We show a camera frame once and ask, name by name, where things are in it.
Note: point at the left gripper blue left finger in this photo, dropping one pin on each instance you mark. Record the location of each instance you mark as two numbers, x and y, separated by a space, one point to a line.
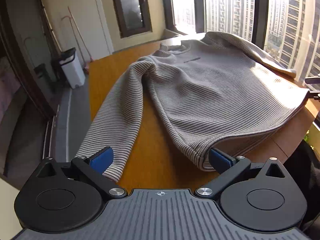
98 162

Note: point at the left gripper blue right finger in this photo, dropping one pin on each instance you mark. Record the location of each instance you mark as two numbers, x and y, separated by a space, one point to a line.
221 161

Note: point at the grey striped sweater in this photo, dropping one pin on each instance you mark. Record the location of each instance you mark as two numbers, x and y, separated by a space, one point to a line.
221 91

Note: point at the white bin black lid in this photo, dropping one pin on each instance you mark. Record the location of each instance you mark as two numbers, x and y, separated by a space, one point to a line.
72 68

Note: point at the dark framed frosted window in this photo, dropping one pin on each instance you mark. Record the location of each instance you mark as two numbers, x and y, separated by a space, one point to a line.
133 17

